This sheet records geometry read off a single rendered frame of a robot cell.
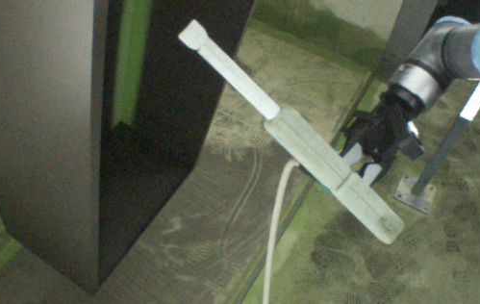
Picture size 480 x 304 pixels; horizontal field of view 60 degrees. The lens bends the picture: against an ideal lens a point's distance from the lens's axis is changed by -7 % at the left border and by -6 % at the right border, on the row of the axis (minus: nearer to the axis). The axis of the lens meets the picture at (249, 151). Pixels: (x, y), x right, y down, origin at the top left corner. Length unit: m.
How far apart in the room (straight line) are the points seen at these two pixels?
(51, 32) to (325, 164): 0.42
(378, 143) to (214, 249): 1.32
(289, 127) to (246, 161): 1.63
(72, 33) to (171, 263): 1.49
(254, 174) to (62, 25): 1.75
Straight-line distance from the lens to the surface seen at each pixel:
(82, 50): 0.56
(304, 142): 0.65
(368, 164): 0.76
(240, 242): 1.99
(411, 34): 2.83
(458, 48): 0.75
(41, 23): 0.59
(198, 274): 1.91
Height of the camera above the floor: 1.77
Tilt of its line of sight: 49 degrees down
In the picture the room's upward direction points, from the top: 9 degrees clockwise
